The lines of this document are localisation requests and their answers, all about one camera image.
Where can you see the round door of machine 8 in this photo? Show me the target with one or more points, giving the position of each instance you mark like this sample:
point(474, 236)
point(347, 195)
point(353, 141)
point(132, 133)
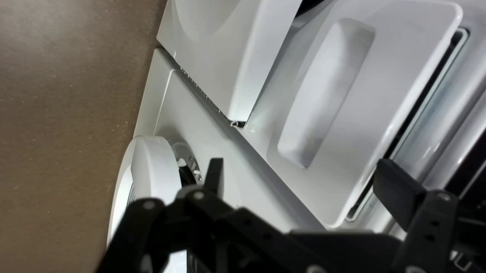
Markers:
point(152, 166)

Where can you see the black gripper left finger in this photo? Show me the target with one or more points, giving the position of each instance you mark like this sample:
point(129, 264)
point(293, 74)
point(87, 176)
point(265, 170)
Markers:
point(213, 232)

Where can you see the white detergent tray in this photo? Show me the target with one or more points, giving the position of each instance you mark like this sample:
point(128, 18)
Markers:
point(404, 75)

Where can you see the white washing machine number 8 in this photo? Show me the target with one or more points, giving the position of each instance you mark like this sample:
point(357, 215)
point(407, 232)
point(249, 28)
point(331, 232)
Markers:
point(167, 110)

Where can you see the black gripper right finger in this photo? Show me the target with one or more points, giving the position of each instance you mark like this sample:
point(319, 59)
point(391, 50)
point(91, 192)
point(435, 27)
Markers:
point(430, 227)

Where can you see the white washing machine number 7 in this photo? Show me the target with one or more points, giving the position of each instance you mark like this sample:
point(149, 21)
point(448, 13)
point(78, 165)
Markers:
point(456, 100)

